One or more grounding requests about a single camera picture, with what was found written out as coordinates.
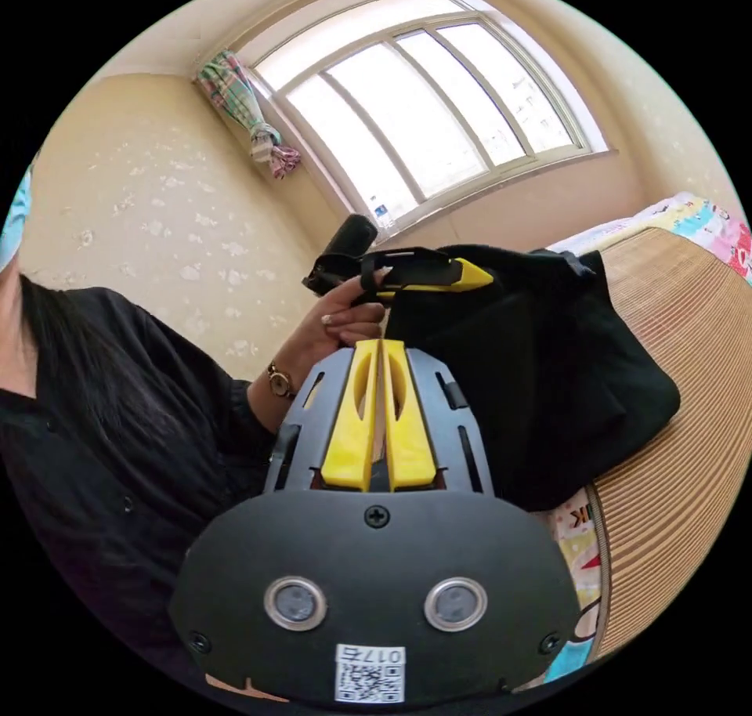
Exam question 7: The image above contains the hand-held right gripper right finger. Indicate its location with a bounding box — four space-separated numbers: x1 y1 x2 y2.
381 339 439 492

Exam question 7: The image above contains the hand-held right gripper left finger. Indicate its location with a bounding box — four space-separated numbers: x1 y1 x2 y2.
320 339 381 490

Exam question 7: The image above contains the person's left hand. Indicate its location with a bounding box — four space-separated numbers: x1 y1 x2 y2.
285 265 393 380

